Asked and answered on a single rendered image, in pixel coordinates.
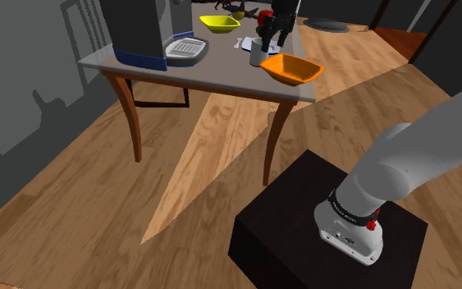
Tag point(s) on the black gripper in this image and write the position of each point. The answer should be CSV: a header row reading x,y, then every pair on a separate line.
x,y
285,9

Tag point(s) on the dark chair frame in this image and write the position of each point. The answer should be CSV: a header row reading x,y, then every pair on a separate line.
x,y
162,104

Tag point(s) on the white plate with blue rim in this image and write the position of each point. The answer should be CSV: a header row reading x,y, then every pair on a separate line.
x,y
247,44

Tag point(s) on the yellow bowl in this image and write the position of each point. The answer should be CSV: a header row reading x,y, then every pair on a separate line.
x,y
219,25

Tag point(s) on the dark grey round floor mat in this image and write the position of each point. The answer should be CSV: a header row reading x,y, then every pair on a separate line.
x,y
326,25

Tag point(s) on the white cup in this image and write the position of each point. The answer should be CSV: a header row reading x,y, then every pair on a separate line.
x,y
256,54

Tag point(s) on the black robot stand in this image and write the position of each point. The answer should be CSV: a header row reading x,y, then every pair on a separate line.
x,y
286,236

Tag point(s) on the red apple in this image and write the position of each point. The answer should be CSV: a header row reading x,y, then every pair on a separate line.
x,y
263,16

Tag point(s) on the dark animal figure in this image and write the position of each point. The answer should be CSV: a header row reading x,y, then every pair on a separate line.
x,y
230,6

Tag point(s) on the dark coffee machine blue base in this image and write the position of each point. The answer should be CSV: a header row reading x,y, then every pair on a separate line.
x,y
134,28

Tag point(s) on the orange bowl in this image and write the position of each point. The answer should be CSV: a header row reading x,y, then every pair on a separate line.
x,y
290,70

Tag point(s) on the wooden table with grey top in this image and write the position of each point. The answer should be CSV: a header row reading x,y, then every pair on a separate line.
x,y
222,72

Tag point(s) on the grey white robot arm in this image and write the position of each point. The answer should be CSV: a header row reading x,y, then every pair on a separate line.
x,y
414,160

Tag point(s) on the yellow green ball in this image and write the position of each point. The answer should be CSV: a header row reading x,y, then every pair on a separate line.
x,y
237,16

